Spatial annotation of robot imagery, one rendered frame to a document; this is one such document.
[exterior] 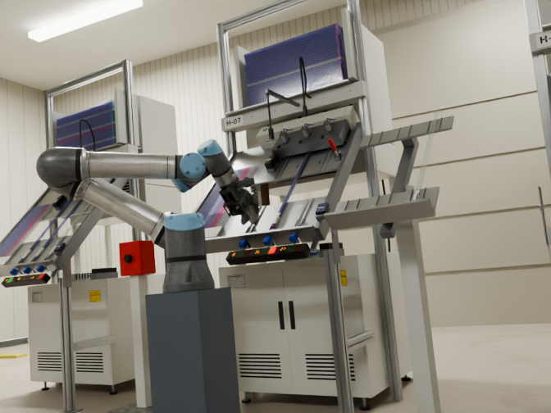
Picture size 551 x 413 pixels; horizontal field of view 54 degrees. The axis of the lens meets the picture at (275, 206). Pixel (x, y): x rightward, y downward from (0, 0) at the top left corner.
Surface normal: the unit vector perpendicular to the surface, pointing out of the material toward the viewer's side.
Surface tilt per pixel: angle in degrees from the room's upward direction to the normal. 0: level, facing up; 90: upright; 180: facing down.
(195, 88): 90
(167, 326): 90
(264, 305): 90
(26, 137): 90
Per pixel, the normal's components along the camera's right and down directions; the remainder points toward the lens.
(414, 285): -0.57, -0.04
